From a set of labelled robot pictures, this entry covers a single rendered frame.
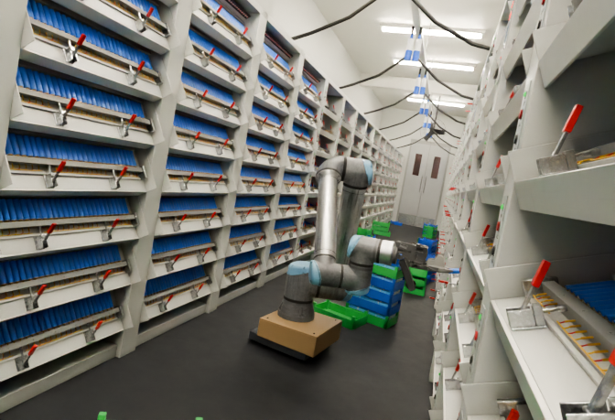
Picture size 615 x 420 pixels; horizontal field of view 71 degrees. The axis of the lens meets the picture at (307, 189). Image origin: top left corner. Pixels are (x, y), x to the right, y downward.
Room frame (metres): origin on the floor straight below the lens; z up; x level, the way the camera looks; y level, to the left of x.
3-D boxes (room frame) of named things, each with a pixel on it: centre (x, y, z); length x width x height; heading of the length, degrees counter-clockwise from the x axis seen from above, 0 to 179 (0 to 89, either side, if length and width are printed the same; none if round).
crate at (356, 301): (2.83, -0.57, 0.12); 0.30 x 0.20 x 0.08; 59
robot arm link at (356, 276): (1.63, -0.24, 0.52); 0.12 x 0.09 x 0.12; 94
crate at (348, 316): (2.71, -0.34, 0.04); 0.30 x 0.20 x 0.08; 58
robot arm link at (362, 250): (1.62, -0.26, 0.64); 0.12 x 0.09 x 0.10; 72
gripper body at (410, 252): (1.57, -0.42, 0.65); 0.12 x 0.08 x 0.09; 72
